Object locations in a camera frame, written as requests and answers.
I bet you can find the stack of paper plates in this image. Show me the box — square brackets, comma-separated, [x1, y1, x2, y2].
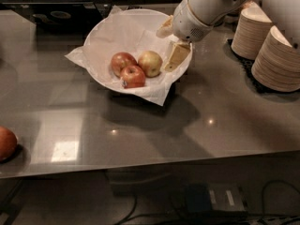
[231, 2, 273, 60]
[251, 26, 300, 92]

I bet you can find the rear stack of paper plates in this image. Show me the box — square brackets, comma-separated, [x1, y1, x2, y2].
[231, 2, 273, 60]

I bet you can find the red apple front with sticker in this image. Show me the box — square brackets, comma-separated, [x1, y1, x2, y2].
[120, 66, 145, 88]

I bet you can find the red apple back left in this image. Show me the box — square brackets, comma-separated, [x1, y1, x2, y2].
[111, 52, 137, 77]

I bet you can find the black cable under table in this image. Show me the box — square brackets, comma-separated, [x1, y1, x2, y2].
[112, 179, 300, 225]

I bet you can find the yellow-green apple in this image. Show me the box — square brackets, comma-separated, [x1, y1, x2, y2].
[138, 51, 163, 78]

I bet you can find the dark box under table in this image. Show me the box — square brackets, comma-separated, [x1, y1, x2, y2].
[184, 183, 248, 216]

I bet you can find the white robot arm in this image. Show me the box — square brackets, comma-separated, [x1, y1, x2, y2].
[157, 0, 300, 51]

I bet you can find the front stack of paper plates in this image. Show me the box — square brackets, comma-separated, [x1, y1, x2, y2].
[251, 26, 300, 92]

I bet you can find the red apple at table edge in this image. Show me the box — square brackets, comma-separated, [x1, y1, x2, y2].
[0, 127, 17, 161]

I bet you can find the white paper liner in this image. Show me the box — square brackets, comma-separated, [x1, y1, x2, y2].
[65, 5, 190, 107]

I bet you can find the white bowl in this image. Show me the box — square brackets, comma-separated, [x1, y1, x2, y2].
[82, 8, 193, 96]

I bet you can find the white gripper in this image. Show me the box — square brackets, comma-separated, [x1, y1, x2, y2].
[156, 0, 213, 72]

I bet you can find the black mat under plates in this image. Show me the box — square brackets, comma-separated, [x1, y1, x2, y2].
[227, 39, 300, 94]

